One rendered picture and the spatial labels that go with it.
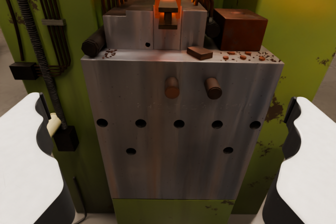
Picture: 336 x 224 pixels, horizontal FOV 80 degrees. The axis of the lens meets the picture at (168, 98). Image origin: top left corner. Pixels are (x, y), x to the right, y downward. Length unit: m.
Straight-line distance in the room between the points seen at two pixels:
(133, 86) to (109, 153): 0.21
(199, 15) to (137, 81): 0.17
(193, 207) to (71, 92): 0.53
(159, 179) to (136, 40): 0.37
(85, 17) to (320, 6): 0.59
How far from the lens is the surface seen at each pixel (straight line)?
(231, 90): 0.43
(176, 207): 0.72
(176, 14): 0.40
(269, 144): 0.88
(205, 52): 0.40
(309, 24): 0.68
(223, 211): 0.77
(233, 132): 0.50
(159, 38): 0.43
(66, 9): 0.61
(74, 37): 0.62
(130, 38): 0.43
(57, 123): 0.75
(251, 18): 0.45
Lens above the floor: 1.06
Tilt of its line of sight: 33 degrees down
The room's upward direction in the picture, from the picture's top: 2 degrees clockwise
